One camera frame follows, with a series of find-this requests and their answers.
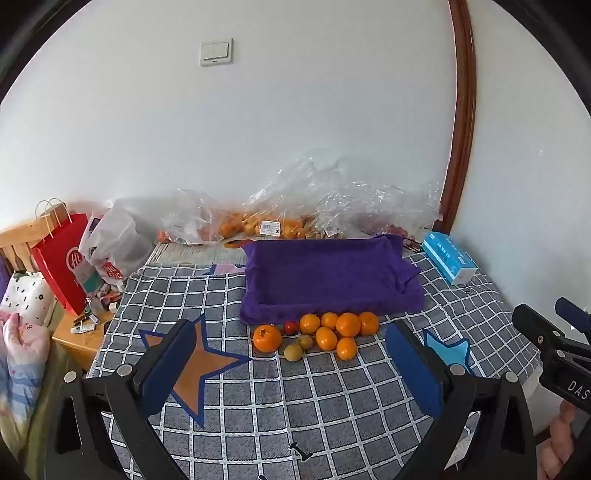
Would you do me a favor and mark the brown wooden door frame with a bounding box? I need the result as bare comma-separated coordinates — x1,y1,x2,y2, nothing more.
438,0,477,234

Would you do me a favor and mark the white plastic bag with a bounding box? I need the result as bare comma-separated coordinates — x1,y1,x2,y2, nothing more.
78,198,160,287

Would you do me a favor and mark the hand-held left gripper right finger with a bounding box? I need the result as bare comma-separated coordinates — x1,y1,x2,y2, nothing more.
385,320,540,480

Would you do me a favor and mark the person's right hand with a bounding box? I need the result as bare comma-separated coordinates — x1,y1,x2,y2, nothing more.
538,404,579,480

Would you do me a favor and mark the pink patterned quilt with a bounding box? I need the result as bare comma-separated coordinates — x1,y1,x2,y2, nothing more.
0,311,70,462

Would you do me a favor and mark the purple towel-lined tray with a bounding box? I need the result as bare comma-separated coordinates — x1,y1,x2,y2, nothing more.
239,234,426,326

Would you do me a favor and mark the grey checked star blanket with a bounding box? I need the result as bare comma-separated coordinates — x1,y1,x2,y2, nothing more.
88,249,543,480

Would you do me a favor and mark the wooden nightstand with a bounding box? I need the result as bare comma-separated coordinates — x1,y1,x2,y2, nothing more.
51,295,123,372

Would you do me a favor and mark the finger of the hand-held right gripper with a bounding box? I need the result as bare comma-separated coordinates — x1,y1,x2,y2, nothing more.
512,303,568,358
555,298,591,334

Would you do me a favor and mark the mandarin with green stem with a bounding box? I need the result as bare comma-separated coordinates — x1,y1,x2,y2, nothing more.
253,324,282,354

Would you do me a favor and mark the clutter of small bottles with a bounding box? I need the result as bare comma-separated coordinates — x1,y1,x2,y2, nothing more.
69,284,124,335

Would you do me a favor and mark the white light switch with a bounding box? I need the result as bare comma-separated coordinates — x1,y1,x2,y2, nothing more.
200,39,234,67

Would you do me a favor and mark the clear bag of brown longans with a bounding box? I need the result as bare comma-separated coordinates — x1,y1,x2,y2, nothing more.
305,185,352,241

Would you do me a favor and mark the clear bag of mandarins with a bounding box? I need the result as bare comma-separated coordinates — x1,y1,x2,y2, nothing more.
159,187,227,245

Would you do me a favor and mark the newspaper sheet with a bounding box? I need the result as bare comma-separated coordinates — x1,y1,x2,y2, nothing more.
150,240,254,267

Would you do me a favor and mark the labelled clear bag of oranges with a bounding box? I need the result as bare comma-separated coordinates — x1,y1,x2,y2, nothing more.
219,154,319,241

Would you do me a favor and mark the white floral pillow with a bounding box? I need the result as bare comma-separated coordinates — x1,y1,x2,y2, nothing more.
0,271,56,326

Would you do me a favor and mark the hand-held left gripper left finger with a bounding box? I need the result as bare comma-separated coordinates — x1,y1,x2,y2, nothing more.
44,318,198,480

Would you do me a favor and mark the blue tissue box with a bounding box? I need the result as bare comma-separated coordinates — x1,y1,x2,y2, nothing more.
421,231,478,284

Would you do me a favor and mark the red paper bag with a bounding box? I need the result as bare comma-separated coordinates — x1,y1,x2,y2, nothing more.
30,198,90,316

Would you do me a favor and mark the wooden headboard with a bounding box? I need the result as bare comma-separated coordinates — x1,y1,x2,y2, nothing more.
0,217,56,278

